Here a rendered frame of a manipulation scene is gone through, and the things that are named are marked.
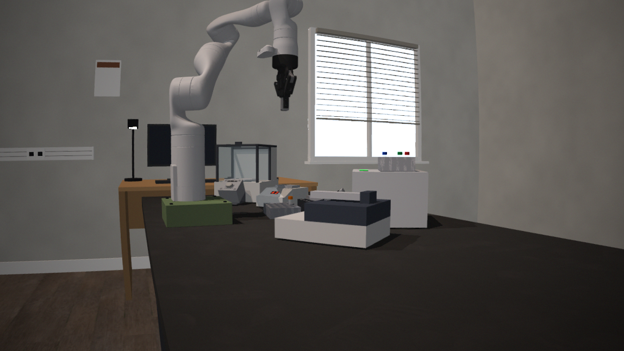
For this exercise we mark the white tube rack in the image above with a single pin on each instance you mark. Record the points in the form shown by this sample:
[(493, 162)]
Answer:
[(272, 210)]

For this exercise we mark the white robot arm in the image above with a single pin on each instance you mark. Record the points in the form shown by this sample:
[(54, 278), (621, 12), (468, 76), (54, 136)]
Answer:
[(194, 93)]

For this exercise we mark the white balance with glass draft shield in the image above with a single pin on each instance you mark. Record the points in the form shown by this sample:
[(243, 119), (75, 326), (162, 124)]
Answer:
[(241, 169)]

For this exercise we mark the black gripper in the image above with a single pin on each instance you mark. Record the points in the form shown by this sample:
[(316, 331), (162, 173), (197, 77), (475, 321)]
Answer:
[(285, 64)]

